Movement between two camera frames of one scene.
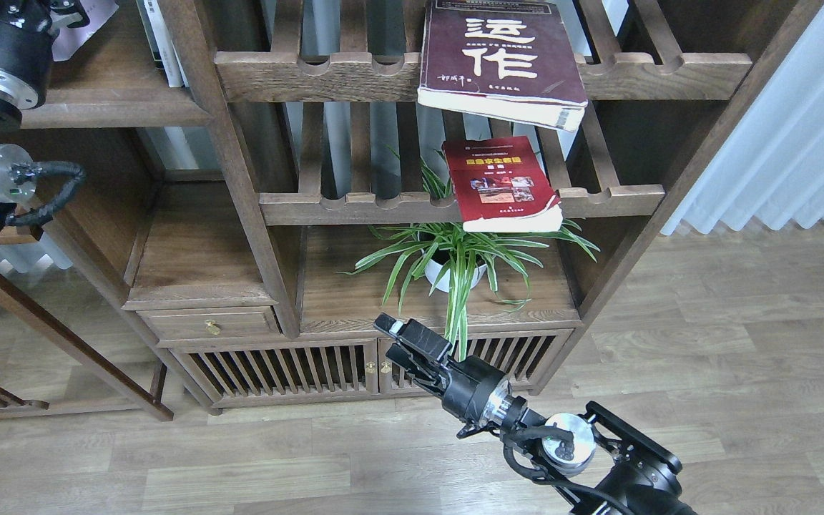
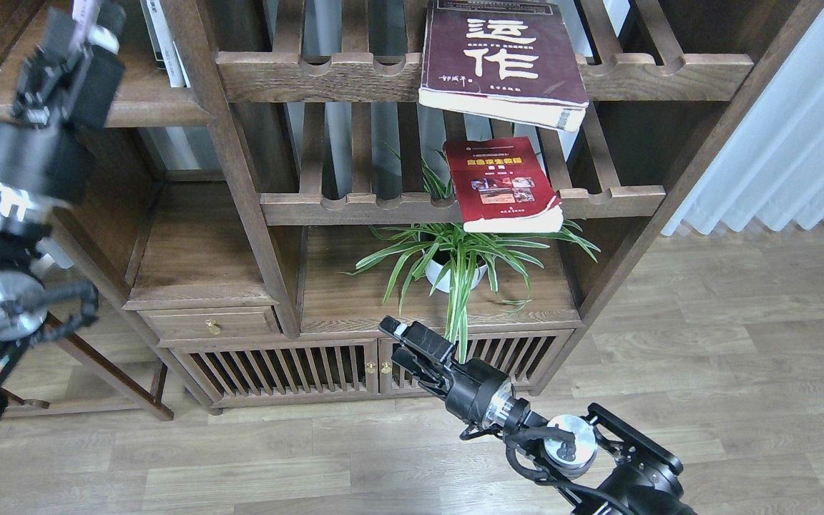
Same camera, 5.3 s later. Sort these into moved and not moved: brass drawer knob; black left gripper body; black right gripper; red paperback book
Moved: black left gripper body
Not moved: brass drawer knob; black right gripper; red paperback book
